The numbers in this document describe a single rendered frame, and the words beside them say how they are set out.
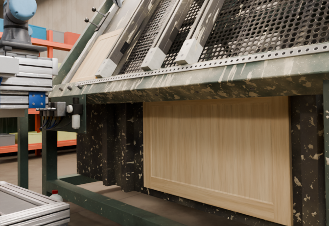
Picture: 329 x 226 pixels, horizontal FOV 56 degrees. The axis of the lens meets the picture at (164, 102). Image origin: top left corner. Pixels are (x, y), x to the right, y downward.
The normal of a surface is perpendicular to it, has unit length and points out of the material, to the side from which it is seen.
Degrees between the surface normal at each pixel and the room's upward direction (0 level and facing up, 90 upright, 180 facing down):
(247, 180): 90
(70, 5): 90
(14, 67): 90
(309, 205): 90
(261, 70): 56
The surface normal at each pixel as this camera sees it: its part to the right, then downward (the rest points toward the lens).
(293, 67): -0.62, -0.56
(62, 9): -0.66, -0.01
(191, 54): 0.68, -0.03
